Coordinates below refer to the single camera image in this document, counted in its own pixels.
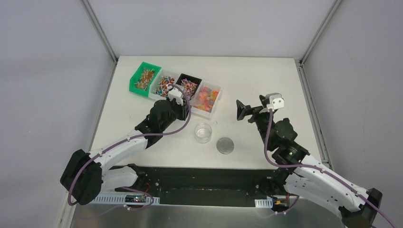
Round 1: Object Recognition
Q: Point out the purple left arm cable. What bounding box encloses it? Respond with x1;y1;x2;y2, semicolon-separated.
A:
67;84;192;207

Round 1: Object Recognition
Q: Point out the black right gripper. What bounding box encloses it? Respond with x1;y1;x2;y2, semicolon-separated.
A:
236;95;275;150

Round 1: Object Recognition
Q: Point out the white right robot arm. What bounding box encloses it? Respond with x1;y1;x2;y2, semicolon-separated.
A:
236;93;383;228

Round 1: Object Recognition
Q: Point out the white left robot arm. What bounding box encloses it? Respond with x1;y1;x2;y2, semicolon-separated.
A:
60;99;191;206

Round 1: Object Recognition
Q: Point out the clear plastic jar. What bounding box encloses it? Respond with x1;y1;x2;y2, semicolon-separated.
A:
194;123;212;143

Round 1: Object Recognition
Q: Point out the green candy bin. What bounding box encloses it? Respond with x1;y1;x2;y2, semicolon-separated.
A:
129;62;162;97

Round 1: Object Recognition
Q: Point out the black swirl lollipop bin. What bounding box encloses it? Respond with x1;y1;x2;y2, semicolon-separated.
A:
176;73;202;100

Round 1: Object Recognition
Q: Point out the white star candy bin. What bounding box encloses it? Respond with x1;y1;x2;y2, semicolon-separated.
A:
191;80;223;120

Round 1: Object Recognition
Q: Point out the white lollipop bin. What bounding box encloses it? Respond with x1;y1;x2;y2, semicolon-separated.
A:
148;68;180;100

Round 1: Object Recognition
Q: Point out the clear jar lid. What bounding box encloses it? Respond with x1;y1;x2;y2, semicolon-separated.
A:
216;137;235;154

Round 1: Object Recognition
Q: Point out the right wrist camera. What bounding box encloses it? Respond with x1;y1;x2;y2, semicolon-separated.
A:
265;93;285;111

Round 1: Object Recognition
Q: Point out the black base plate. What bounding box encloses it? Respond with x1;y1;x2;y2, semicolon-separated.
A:
129;164;291;207

